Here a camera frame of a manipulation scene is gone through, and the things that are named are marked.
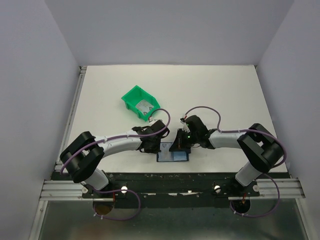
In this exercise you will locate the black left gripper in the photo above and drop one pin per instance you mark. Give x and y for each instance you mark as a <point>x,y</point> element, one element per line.
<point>155,150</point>

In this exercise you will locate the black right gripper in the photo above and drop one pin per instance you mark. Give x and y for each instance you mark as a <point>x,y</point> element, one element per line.
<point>178,145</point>

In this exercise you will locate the blue leather card holder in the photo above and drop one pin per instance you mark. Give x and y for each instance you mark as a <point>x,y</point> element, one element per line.
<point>179,156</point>

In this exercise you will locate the green plastic bin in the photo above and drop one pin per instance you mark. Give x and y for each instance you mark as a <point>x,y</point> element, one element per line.
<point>136,94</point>

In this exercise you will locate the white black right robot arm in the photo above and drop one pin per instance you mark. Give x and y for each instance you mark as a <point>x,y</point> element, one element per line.
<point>261,148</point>

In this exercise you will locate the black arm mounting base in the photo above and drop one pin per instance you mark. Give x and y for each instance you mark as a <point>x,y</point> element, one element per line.
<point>171,190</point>

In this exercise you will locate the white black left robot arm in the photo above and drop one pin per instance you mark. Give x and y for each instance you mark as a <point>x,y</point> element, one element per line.
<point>82,157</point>

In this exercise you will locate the aluminium table edge rail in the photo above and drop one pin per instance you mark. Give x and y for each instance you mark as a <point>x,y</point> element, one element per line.
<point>71,115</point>

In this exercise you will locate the aluminium front frame rail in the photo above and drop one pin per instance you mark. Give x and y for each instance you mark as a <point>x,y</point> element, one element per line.
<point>55,197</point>

